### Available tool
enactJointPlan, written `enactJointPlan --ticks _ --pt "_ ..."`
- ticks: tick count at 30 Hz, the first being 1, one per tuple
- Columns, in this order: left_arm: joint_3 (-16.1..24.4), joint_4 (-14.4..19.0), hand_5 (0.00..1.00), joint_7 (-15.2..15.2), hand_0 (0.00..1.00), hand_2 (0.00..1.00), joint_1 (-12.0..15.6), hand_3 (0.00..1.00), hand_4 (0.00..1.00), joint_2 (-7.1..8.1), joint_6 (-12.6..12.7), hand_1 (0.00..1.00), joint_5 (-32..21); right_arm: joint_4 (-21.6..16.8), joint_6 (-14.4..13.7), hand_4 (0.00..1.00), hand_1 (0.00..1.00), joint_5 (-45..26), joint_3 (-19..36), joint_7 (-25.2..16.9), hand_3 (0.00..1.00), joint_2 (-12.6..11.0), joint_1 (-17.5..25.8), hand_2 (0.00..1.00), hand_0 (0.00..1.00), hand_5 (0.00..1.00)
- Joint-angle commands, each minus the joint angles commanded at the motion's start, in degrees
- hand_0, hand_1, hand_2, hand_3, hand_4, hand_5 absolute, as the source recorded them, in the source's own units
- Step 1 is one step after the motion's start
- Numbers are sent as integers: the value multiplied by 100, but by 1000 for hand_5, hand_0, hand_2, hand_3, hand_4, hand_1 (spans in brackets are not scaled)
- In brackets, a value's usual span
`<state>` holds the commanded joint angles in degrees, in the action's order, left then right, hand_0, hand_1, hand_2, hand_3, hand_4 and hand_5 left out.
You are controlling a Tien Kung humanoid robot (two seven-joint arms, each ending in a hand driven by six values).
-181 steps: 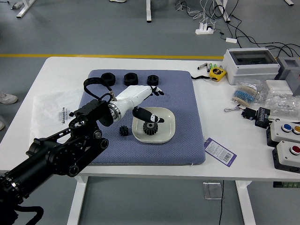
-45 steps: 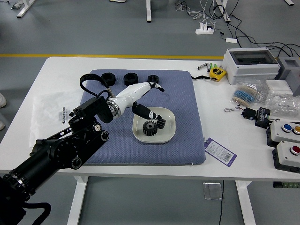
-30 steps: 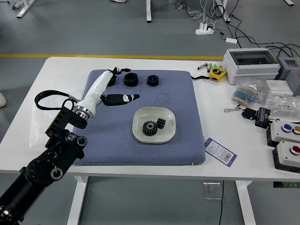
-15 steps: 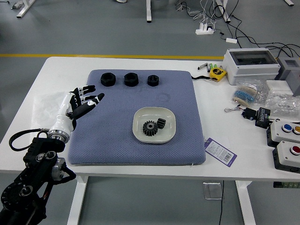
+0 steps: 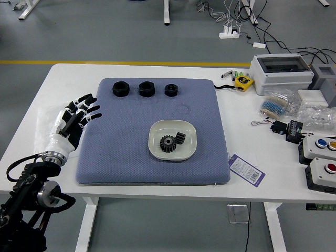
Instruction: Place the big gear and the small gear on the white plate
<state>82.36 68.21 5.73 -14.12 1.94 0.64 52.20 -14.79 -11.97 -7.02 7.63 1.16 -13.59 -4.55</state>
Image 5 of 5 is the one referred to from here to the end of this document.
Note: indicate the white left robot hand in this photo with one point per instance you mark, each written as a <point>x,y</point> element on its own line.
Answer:
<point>59,141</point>

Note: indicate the big black gear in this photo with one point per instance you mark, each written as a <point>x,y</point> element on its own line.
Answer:
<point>167,144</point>

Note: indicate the small black gear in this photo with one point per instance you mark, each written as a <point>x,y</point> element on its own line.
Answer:
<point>181,137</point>

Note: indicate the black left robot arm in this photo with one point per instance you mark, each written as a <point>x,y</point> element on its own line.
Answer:
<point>34,170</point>

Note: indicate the big black hex nut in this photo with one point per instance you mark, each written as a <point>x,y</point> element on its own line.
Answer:
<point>147,89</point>
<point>120,89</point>

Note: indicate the small black round nut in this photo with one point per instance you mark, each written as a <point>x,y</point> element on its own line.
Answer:
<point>171,90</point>

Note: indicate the blue yellow button box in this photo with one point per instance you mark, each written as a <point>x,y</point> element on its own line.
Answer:
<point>315,151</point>

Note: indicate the red button box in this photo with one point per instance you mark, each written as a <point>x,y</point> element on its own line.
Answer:
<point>320,176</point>

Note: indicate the blue-grey cushion mat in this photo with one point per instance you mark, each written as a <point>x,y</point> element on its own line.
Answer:
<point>126,136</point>

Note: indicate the white table leg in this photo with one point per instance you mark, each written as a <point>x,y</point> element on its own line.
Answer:
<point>275,228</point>
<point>86,225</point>

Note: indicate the white square dish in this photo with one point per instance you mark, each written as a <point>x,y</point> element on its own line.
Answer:
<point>157,131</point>

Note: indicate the white background table foot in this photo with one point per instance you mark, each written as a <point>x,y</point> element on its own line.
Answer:
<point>324,2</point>
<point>27,10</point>
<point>167,13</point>
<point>251,13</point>

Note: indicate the silver usb stick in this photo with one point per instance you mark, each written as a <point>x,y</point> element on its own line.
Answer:
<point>227,74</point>

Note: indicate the purple paper tag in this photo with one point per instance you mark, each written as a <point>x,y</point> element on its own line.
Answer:
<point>246,170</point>

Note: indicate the green white batteries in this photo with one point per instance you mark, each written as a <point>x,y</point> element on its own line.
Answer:
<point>237,74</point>

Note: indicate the silver floor plate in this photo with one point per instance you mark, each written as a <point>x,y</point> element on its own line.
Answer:
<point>238,214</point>

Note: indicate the white power strip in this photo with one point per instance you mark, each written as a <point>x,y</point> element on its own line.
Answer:
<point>228,35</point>

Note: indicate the bag of blue resistors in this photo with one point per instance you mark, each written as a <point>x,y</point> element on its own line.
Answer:
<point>275,105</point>

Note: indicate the small black servo module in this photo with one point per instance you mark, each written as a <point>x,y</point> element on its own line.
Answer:
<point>278,128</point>

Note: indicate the small white adapter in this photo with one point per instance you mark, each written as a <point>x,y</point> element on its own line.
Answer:
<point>259,44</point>

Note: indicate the black electronic module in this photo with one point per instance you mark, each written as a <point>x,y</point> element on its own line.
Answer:
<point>294,131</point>

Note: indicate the white foam block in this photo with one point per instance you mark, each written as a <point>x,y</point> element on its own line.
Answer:
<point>312,97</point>

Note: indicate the clear plastic parts bag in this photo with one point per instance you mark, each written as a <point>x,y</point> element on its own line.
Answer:
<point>317,116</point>

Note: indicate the black green desk controller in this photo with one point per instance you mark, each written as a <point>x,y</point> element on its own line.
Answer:
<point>320,207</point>

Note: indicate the grey block with square hole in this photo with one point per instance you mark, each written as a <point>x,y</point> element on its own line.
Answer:
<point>328,84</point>

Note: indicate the grey enclosure with clear lid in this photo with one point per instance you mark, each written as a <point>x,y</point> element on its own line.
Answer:
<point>281,78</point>

